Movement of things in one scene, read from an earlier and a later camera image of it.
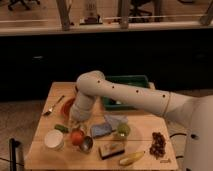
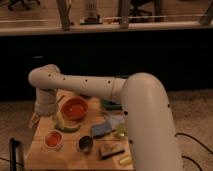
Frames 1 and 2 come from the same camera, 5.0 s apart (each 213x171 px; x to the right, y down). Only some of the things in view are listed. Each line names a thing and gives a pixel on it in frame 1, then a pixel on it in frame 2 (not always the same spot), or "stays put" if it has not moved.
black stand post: (13, 144) stays put
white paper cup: (54, 139) stays put
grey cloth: (115, 120) stays put
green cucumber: (62, 128) stays put
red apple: (77, 137) to (53, 139)
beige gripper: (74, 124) to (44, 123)
